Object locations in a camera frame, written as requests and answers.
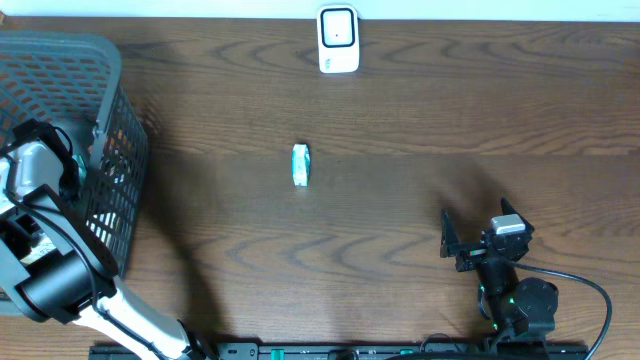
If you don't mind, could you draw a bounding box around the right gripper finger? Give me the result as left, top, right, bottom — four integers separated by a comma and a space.
440, 210, 460, 258
500, 197, 535, 233

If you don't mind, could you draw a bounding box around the small green tissue pack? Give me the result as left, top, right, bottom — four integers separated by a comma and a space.
291, 143, 311, 187

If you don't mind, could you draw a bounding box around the yellow snack bag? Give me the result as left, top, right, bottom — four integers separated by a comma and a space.
20, 235, 56, 266

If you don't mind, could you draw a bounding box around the green snack packet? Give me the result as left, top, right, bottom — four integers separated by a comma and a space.
72, 154, 87, 186

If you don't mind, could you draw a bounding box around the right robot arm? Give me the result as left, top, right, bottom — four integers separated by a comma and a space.
440, 198, 559, 339

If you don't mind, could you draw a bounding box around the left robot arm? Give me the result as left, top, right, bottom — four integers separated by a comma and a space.
1, 119, 217, 359

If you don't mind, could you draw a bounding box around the white barcode scanner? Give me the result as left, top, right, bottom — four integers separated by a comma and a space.
316, 4, 360, 74

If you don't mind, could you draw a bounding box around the colourful item in basket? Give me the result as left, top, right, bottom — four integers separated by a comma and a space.
87, 130, 132, 245

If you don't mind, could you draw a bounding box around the grey plastic basket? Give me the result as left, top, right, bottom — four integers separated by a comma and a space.
0, 30, 150, 317

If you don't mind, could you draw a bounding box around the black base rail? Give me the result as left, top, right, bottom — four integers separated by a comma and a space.
88, 341, 590, 360

